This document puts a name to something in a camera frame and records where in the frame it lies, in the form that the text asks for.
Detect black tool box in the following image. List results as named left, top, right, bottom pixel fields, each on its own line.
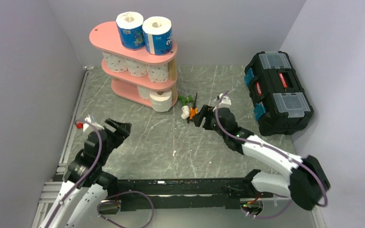
left=244, top=51, right=314, bottom=136

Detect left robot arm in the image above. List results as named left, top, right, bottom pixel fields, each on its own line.
left=40, top=116, right=132, bottom=228

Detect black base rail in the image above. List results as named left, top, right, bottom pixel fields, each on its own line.
left=105, top=178, right=261, bottom=212

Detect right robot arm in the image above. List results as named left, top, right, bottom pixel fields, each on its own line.
left=191, top=105, right=331, bottom=210

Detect green pipe fitting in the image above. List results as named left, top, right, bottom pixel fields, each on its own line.
left=178, top=95, right=194, bottom=106

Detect white pipe elbow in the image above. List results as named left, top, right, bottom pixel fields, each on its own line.
left=181, top=105, right=190, bottom=120

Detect plain white embossed roll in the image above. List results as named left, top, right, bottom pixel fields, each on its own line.
left=149, top=89, right=172, bottom=112

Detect blue paper roll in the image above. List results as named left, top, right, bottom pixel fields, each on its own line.
left=142, top=16, right=173, bottom=56

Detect floral paper roll large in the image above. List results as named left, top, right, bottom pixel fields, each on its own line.
left=102, top=52, right=127, bottom=73

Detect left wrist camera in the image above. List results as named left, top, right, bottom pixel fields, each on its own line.
left=74, top=114, right=104, bottom=132

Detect orange black pliers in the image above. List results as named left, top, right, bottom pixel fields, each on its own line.
left=187, top=93, right=198, bottom=124

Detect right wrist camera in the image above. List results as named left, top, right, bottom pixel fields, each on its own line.
left=217, top=94, right=231, bottom=108

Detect plain white paper roll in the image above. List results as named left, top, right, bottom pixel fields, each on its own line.
left=137, top=86, right=151, bottom=100

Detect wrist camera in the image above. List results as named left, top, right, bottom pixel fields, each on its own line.
left=74, top=114, right=104, bottom=132
left=217, top=94, right=231, bottom=108

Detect pink three-tier shelf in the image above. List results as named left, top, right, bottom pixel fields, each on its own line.
left=89, top=21, right=178, bottom=112

